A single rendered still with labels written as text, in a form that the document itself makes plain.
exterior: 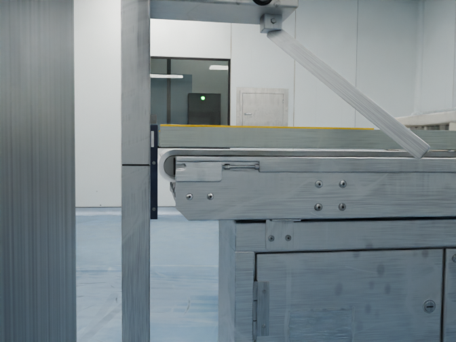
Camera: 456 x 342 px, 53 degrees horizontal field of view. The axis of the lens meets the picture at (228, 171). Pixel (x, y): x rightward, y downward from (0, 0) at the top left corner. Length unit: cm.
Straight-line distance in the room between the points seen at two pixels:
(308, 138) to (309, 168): 5
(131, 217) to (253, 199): 35
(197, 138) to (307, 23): 574
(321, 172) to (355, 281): 22
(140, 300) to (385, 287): 50
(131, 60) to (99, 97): 502
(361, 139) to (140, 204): 48
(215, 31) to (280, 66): 96
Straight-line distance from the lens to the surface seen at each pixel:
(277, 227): 77
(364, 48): 659
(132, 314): 104
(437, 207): 84
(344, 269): 84
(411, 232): 87
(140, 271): 101
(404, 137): 68
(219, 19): 78
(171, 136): 69
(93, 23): 617
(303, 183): 73
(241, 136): 70
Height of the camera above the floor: 88
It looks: 3 degrees down
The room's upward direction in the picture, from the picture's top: 1 degrees clockwise
